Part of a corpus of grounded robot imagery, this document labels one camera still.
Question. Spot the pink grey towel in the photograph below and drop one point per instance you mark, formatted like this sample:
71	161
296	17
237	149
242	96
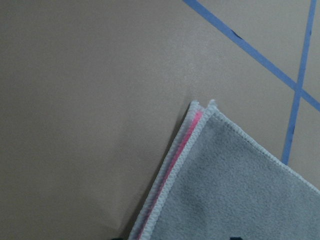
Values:
217	183

